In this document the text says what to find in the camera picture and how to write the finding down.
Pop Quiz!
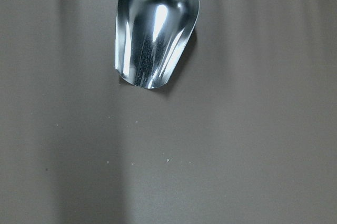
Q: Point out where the shiny metal scoop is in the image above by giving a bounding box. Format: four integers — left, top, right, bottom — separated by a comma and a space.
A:
114, 0, 200, 89

